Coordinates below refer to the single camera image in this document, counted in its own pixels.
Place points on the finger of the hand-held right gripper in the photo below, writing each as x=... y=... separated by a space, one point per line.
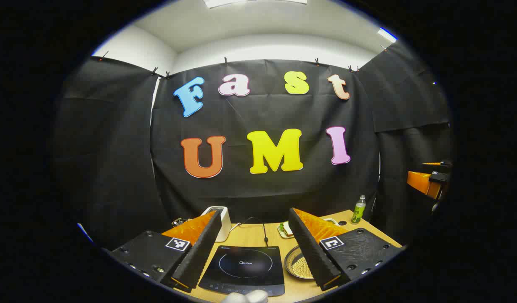
x=418 y=182
x=445 y=164

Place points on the ceiling light panel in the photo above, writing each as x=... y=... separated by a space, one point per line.
x=250 y=2
x=387 y=35

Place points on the white bread sandwich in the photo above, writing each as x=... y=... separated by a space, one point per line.
x=287 y=228

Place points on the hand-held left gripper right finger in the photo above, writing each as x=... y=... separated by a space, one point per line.
x=311 y=252

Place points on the green label drink bottle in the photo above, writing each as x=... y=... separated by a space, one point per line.
x=358 y=212

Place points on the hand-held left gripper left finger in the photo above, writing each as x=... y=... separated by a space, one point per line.
x=199 y=256

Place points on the small white plate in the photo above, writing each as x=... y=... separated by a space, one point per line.
x=280 y=232

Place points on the pile of soybeans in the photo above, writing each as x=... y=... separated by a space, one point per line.
x=302 y=268

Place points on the white toaster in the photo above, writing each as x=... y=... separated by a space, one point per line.
x=224 y=223

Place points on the black induction cooktop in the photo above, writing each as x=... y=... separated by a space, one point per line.
x=245 y=265

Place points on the stainless steel pot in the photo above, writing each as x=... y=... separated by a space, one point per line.
x=292 y=263

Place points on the white divided tray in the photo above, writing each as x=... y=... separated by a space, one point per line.
x=330 y=220

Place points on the small clear glass cup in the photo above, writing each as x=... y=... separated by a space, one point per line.
x=178 y=221

